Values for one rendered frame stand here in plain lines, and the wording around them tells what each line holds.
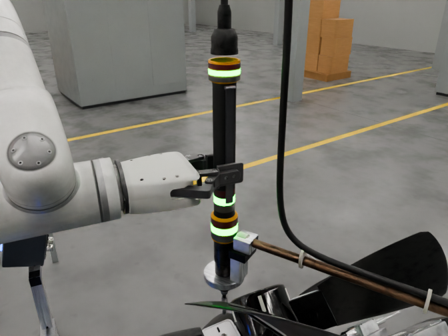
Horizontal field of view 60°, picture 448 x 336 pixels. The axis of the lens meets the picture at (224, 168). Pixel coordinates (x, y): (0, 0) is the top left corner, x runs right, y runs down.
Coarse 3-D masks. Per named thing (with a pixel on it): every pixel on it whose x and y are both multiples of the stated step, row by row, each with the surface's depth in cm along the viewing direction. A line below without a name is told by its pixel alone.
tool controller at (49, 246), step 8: (24, 240) 109; (32, 240) 110; (40, 240) 111; (48, 240) 120; (8, 248) 108; (16, 248) 109; (24, 248) 110; (32, 248) 111; (40, 248) 112; (48, 248) 117; (8, 256) 109; (16, 256) 110; (24, 256) 111; (32, 256) 112; (40, 256) 113; (8, 264) 110; (16, 264) 111; (24, 264) 112; (32, 264) 113; (40, 264) 114
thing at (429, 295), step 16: (224, 0) 48; (288, 0) 44; (288, 16) 45; (288, 32) 45; (288, 48) 46; (288, 64) 47; (288, 80) 48; (304, 256) 56; (320, 256) 54; (352, 272) 52; (368, 272) 52; (400, 288) 50; (416, 288) 49
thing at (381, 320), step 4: (400, 312) 98; (388, 316) 95; (392, 316) 96; (376, 320) 92; (380, 320) 93; (384, 320) 93; (380, 324) 92; (352, 328) 88; (356, 328) 88; (344, 332) 86; (348, 332) 86; (352, 332) 86; (356, 332) 87
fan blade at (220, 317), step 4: (216, 316) 106; (220, 316) 100; (224, 316) 97; (228, 316) 94; (232, 316) 92; (212, 320) 105; (216, 320) 100; (220, 320) 97; (232, 320) 90; (208, 324) 105; (212, 324) 100; (204, 328) 104
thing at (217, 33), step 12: (228, 12) 49; (228, 24) 49; (216, 36) 49; (228, 36) 49; (216, 48) 50; (228, 48) 50; (216, 252) 63; (228, 252) 63; (216, 264) 65; (228, 264) 64; (228, 276) 65
